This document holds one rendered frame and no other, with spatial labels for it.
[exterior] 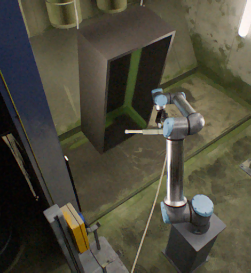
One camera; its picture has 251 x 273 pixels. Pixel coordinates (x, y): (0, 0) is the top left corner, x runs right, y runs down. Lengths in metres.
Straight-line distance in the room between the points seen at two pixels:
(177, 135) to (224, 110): 2.32
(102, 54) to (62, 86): 1.63
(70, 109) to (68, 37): 0.82
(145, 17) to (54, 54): 1.51
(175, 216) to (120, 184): 1.21
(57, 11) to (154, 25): 1.19
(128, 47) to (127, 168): 1.61
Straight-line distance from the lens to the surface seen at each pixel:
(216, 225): 2.29
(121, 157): 3.31
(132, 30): 2.12
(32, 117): 1.43
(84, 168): 3.26
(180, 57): 4.35
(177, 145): 1.78
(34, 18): 3.39
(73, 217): 1.24
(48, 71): 3.44
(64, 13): 3.11
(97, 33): 2.06
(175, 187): 1.91
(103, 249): 1.98
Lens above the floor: 2.63
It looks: 47 degrees down
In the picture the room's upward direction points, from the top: 2 degrees counter-clockwise
